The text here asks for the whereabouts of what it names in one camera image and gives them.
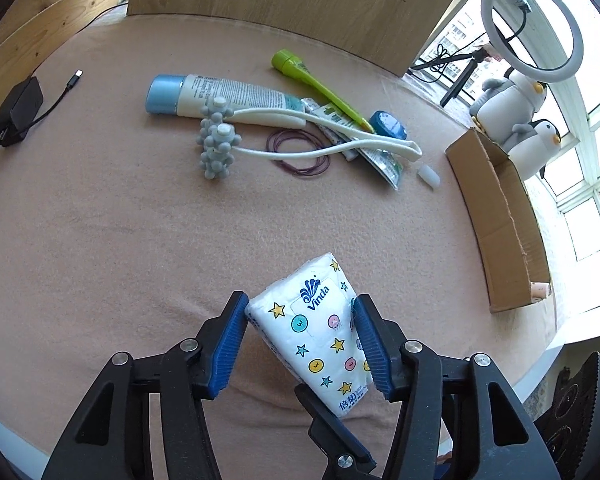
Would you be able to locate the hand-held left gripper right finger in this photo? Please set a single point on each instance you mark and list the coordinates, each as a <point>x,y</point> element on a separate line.
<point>375,350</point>

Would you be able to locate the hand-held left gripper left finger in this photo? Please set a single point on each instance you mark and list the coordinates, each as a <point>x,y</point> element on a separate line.
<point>227,345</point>

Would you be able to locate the star-printed tissue pack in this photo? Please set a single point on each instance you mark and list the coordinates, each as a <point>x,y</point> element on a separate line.
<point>315,320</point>

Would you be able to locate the cardboard box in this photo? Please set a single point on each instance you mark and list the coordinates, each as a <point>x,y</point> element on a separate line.
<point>500,220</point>

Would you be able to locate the white and green sachet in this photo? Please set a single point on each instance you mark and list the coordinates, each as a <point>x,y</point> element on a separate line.
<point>380,162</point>

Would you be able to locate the grey ball massage roller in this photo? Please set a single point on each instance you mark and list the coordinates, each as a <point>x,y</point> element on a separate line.
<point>215,155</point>

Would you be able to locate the blue round lid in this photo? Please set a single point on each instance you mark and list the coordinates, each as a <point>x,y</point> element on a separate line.
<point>387,124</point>

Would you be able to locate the white tube with blue cap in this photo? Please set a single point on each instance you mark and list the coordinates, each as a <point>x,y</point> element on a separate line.
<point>200,95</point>

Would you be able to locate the lime green tube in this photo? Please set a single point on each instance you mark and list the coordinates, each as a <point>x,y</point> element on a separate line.
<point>290,64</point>

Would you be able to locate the small white plastic piece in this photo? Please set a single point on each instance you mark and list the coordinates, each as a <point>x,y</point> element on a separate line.
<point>426,176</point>

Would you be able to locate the small penguin plush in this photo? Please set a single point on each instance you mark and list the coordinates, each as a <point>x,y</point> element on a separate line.
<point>535,145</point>

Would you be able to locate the large penguin plush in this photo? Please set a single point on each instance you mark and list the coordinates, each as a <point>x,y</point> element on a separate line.
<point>510,105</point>

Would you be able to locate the black tripod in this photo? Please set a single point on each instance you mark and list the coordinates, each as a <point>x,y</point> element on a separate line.
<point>460,82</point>

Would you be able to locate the black power adapter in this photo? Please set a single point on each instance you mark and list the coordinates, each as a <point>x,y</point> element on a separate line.
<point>17,110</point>

